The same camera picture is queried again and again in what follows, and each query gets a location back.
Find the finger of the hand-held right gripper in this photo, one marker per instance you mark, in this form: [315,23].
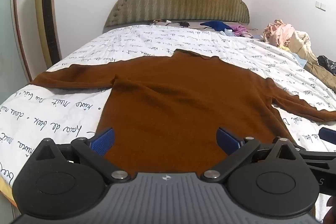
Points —
[328,135]
[320,158]

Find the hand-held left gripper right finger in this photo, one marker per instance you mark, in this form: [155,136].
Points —
[227,141]

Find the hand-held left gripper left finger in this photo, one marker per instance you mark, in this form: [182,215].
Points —
[103,141]

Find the brown knit sweater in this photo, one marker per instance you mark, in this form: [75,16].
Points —
[170,98]

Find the person's right hand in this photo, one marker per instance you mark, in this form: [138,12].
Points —
[332,213]

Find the white script-printed quilt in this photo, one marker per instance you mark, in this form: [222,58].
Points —
[65,108]

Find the dark patterned cloth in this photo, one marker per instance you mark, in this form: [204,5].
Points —
[328,62]

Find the beige padded jacket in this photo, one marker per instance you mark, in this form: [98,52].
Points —
[302,48]

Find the light blue cloth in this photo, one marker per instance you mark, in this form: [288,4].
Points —
[226,33]

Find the purple pink cloth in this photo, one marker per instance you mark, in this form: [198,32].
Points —
[241,30]

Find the dark blue cloth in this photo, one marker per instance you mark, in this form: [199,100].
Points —
[215,25]

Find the gold tower air conditioner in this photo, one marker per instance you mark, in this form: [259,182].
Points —
[48,16]

